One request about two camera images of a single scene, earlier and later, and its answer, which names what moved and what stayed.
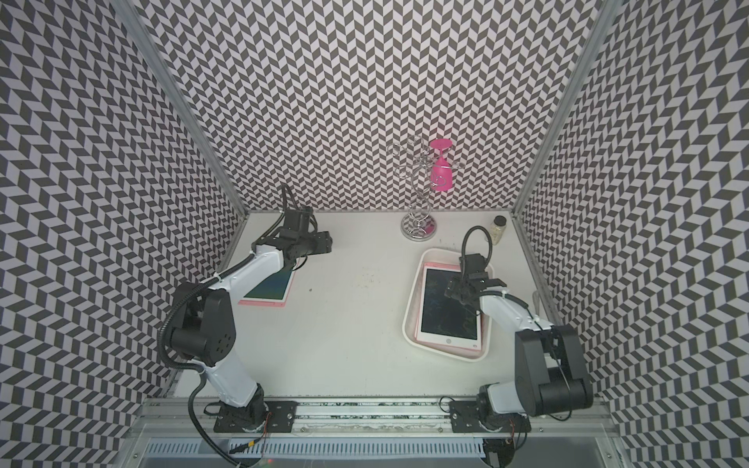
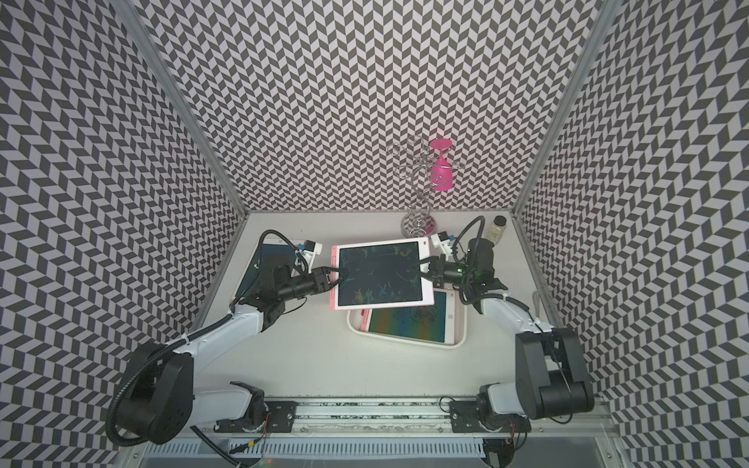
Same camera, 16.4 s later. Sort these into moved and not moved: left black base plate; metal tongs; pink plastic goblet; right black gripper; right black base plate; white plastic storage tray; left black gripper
Moved: left black gripper; right black gripper; white plastic storage tray
Not moved: right black base plate; pink plastic goblet; left black base plate; metal tongs
